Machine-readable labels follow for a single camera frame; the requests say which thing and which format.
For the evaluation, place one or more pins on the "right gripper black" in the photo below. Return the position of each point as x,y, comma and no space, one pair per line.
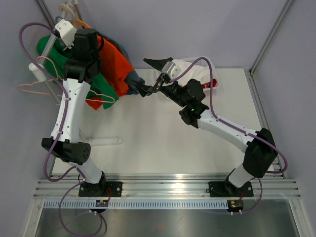
145,90

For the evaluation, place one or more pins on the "orange t shirt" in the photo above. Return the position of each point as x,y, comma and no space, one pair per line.
114,66

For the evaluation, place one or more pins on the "white t shirt red print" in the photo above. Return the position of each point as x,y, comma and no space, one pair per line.
200,71

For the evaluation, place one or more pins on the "green t shirt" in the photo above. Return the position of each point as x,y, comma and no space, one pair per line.
54,59

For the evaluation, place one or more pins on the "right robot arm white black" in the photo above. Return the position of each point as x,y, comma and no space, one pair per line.
258,146

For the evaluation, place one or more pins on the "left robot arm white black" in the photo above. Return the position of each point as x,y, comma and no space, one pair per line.
81,67

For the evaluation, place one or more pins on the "blue grey t shirt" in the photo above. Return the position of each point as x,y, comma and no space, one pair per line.
132,77

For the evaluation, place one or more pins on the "orange hanger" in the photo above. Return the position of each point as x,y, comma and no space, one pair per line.
81,23

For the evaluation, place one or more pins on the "beige hanger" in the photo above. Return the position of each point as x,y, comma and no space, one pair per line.
72,8

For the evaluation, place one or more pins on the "white plastic basket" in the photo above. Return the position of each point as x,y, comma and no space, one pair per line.
195,58

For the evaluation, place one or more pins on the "white metal clothes rack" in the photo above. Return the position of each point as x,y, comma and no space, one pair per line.
42,76

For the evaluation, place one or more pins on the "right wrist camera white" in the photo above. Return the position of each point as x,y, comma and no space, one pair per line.
170,71

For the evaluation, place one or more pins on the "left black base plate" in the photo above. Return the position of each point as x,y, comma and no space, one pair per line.
110,189

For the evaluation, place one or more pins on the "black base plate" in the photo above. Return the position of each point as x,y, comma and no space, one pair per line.
223,189
110,189

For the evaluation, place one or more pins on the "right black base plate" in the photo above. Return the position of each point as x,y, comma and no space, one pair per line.
223,189

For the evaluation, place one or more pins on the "aluminium mounting rail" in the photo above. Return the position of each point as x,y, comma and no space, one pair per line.
173,186

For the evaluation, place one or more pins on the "white slotted cable duct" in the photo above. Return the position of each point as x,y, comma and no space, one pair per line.
136,204

